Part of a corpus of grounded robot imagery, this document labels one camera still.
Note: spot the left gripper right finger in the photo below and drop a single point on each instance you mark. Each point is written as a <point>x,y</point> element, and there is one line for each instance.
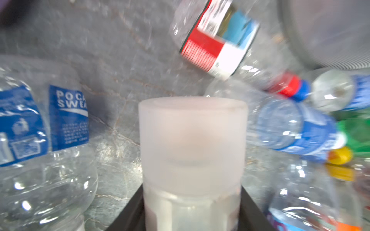
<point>251,218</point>

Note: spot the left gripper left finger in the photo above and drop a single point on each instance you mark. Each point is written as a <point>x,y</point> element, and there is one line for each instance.
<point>132,217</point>

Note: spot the white milky bottle yellow label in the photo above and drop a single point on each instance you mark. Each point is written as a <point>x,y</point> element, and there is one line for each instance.
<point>192,154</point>

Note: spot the pocari sweat bottle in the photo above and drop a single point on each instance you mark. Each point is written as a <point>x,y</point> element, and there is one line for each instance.
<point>281,124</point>
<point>48,172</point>

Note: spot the grey mesh waste bin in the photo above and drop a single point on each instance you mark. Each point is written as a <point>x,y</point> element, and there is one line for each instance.
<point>328,33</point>

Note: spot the blue cartoon label water bottle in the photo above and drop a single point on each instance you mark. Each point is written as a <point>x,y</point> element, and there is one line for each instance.
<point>304,200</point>

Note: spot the orange NFC juice bottle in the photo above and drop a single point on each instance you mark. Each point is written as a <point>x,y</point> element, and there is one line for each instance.
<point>353,204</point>

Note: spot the yellow bottle cap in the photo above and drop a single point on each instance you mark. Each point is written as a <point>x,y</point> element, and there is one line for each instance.
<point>340,156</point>

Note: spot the green Sprite bottle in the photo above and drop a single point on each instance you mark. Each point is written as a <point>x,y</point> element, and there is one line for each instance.
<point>356,126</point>

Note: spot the small crushed blue bottle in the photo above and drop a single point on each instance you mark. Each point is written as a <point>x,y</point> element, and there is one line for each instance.
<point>338,90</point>

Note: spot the red label clear bottle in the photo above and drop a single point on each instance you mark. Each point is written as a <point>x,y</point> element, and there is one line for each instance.
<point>226,43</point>

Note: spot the purple spoon pink handle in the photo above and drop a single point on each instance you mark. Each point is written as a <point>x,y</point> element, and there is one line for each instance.
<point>4,5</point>

